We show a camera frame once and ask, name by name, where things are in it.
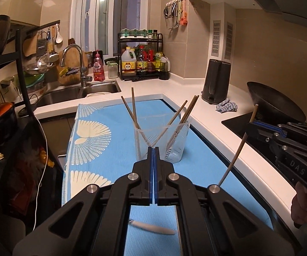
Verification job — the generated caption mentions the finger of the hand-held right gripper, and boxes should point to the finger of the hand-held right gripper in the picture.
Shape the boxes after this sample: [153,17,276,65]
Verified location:
[246,123,288,153]
[252,121,307,142]

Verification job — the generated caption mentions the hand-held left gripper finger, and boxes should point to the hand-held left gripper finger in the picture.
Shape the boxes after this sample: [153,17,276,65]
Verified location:
[12,147,154,256]
[154,147,295,256]

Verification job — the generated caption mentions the wooden chopstick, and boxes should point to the wooden chopstick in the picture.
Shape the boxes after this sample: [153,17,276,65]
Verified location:
[218,104,259,186]
[156,100,188,142]
[131,87,141,130]
[121,96,151,147]
[171,95,200,150]
[167,95,197,146]

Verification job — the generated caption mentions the clear plastic utensil container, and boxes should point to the clear plastic utensil container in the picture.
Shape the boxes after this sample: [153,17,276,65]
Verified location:
[133,113,191,164]

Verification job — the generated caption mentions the black glass cooktop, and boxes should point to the black glass cooktop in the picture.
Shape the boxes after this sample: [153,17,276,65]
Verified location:
[221,111,307,192]

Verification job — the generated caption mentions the black wok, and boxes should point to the black wok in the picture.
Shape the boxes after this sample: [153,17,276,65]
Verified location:
[247,81,307,123]

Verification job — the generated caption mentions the blue white dish cloth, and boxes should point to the blue white dish cloth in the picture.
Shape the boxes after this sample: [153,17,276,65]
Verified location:
[216,99,238,112]

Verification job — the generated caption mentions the blue patterned table mat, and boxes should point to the blue patterned table mat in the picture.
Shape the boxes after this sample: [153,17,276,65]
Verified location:
[62,99,274,256]

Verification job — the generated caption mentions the black electric kettle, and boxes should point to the black electric kettle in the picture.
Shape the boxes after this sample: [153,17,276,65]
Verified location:
[201,59,231,105]

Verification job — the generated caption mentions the glass oil dispenser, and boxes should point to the glass oil dispenser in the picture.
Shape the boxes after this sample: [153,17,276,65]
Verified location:
[159,57,170,80]

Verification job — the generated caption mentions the glass jar green lid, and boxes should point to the glass jar green lid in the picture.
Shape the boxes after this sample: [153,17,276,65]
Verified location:
[108,61,119,79]

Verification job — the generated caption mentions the yellow label oil jug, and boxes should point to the yellow label oil jug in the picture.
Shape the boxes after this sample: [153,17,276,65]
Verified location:
[121,47,137,76]

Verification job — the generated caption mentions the dark soy sauce bottle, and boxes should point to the dark soy sauce bottle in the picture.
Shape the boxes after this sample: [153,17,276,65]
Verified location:
[137,46,148,76]

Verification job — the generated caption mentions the red label sauce bottle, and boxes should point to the red label sauce bottle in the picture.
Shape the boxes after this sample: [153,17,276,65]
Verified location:
[147,49,156,72]

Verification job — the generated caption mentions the pink dish soap bottle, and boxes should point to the pink dish soap bottle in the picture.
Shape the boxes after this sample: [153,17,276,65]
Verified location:
[93,50,105,82]

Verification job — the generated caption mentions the stainless steel sink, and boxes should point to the stainless steel sink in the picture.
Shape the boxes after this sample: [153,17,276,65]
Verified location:
[37,81,122,108]

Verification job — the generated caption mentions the black spice rack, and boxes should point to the black spice rack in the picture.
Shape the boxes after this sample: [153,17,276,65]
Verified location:
[117,32,164,82]

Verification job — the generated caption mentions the chrome kitchen faucet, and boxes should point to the chrome kitchen faucet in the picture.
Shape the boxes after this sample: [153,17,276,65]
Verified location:
[61,44,92,88]

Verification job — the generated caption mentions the wooden cutting board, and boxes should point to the wooden cutting board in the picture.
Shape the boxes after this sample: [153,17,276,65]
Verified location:
[58,44,88,86]

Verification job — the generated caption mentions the row of spice jars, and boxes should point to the row of spice jars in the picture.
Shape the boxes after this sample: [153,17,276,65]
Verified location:
[121,28,160,39]

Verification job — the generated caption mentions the hanging kitchen tools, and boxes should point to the hanging kitchen tools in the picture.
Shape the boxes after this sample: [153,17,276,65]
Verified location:
[164,0,188,30]

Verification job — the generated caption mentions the green plastic basin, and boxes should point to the green plastic basin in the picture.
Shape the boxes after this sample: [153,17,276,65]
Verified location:
[13,73,46,88]

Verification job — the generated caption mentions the metal strainer bowl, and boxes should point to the metal strainer bowl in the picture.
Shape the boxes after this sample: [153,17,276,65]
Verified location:
[24,61,50,76]

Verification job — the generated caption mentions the white ladle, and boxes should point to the white ladle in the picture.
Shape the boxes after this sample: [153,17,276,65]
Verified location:
[55,24,63,44]

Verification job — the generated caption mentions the metal grater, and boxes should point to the metal grater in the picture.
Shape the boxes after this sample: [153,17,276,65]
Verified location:
[36,39,48,57]

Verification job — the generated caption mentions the black storage shelf rack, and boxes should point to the black storage shelf rack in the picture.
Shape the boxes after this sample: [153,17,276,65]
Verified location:
[0,20,61,219]

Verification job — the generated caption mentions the white cable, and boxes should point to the white cable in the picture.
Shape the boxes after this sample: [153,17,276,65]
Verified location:
[33,112,49,231]

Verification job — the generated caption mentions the wall air vent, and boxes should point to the wall air vent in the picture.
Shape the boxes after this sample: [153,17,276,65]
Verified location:
[211,20,234,60]

